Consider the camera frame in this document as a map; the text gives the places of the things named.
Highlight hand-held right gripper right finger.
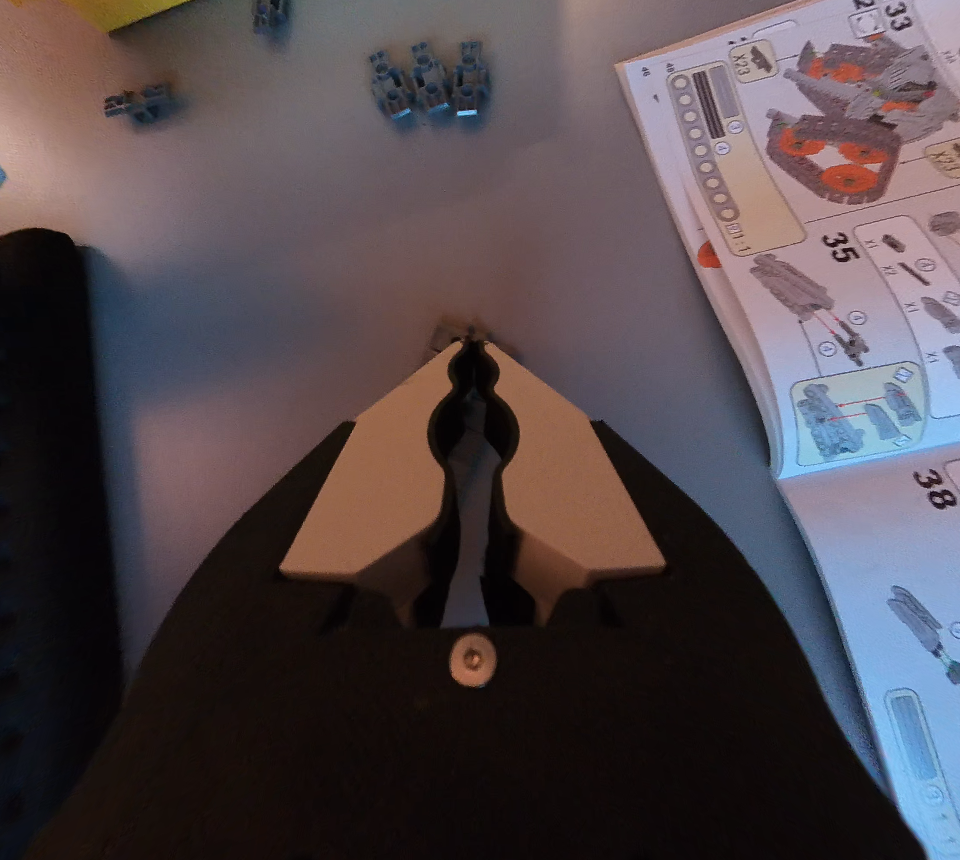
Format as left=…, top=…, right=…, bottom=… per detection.
left=472, top=341, right=667, bottom=627

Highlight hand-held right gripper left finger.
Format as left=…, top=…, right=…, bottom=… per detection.
left=279, top=341, right=470, bottom=627

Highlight grey desk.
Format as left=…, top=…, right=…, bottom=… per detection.
left=0, top=0, right=960, bottom=801

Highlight black perforated chair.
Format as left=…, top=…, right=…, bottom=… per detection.
left=0, top=226, right=127, bottom=857

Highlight white instruction booklet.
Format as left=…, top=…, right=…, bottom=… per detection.
left=615, top=0, right=960, bottom=835

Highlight scattered loose track links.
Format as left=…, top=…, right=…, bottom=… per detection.
left=103, top=0, right=496, bottom=128

